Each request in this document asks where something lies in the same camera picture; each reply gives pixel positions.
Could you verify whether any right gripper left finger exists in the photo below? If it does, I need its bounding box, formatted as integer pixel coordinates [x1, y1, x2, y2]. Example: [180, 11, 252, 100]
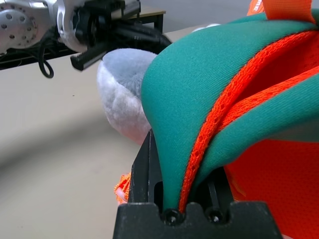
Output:
[130, 128, 164, 209]

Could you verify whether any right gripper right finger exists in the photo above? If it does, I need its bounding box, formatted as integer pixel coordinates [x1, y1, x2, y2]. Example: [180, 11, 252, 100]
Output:
[194, 166, 234, 209]

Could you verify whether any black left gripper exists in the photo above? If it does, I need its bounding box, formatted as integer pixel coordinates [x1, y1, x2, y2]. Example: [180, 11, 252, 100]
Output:
[70, 0, 173, 72]

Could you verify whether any orange and teal backpack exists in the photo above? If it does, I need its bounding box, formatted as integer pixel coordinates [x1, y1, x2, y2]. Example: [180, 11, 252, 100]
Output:
[113, 0, 319, 239]

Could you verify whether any grey plush shark toy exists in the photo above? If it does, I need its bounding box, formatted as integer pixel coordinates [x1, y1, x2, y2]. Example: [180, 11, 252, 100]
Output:
[96, 48, 158, 147]

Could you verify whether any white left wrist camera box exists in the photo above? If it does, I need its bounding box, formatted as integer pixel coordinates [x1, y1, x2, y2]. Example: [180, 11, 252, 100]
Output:
[56, 7, 87, 52]

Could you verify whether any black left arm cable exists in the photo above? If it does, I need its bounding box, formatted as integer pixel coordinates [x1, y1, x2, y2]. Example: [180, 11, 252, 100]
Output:
[37, 41, 55, 79]

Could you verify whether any side table with black frame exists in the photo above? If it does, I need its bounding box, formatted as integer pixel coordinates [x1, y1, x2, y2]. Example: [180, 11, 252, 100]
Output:
[0, 9, 166, 71]

